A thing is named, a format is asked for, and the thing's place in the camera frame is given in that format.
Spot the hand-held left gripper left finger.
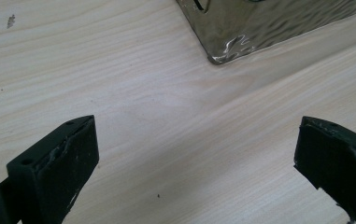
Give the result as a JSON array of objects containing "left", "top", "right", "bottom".
[{"left": 0, "top": 114, "right": 100, "bottom": 224}]

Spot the shiny metal tray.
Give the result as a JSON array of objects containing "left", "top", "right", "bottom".
[{"left": 175, "top": 0, "right": 356, "bottom": 65}]

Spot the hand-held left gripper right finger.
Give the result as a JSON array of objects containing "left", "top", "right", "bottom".
[{"left": 292, "top": 116, "right": 356, "bottom": 224}]

